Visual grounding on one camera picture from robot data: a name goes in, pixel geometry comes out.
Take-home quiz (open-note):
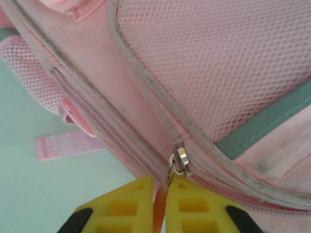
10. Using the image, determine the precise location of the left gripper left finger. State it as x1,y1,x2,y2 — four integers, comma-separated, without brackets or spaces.
56,175,156,233

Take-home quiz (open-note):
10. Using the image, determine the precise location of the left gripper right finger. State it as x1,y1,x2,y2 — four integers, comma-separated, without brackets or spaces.
165,178,264,233

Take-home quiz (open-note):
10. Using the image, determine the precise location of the pink backpack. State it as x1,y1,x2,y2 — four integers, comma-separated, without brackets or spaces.
0,0,311,233

